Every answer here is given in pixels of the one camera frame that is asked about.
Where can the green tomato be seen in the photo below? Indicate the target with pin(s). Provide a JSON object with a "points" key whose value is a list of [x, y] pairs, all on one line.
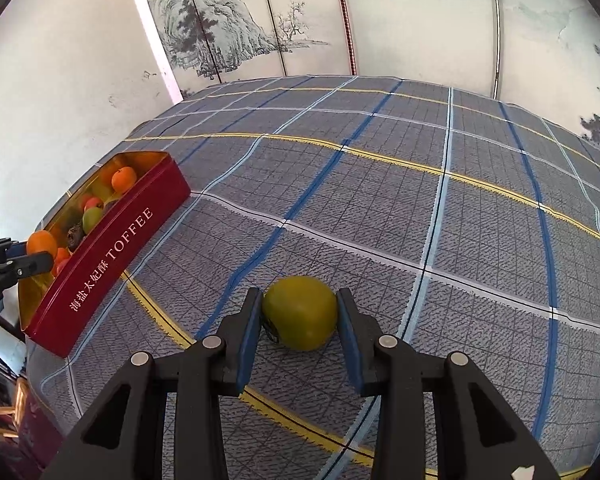
{"points": [[91, 217]]}

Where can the small tangerine in tin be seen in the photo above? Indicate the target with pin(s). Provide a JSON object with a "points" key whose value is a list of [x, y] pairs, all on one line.
{"points": [[123, 179]]}

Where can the large orange tangerine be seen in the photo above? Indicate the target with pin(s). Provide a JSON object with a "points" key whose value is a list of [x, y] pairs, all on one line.
{"points": [[42, 241]]}

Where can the small red-orange tomato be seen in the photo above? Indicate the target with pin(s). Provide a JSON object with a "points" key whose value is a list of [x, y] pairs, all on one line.
{"points": [[93, 202]]}

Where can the wooden stool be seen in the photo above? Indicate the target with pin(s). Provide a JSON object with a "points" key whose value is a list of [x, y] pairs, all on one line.
{"points": [[11, 416]]}

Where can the large red tomato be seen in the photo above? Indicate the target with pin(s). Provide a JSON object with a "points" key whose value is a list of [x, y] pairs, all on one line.
{"points": [[62, 256]]}

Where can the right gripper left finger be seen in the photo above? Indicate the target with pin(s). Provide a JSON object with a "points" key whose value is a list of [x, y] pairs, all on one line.
{"points": [[121, 435]]}

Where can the painted landscape folding screen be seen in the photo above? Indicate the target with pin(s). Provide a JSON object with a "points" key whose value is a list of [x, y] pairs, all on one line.
{"points": [[541, 54]]}

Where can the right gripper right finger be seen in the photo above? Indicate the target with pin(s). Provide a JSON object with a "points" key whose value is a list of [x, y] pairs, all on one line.
{"points": [[479, 436]]}

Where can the large yellow-green fruit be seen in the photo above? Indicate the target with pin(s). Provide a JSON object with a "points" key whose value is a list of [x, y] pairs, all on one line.
{"points": [[299, 312]]}

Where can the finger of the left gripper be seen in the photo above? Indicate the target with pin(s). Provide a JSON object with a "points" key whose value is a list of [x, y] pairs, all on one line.
{"points": [[11, 249], [15, 269]]}

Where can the dark wrinkled passion fruit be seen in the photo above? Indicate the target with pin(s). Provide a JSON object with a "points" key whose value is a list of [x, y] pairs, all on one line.
{"points": [[75, 235]]}

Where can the plaid grey blue tablecloth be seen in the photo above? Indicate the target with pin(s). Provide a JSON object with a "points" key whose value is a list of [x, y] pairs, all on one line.
{"points": [[459, 222]]}

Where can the red gold toffee tin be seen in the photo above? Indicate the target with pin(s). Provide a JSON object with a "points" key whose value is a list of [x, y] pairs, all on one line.
{"points": [[55, 311]]}

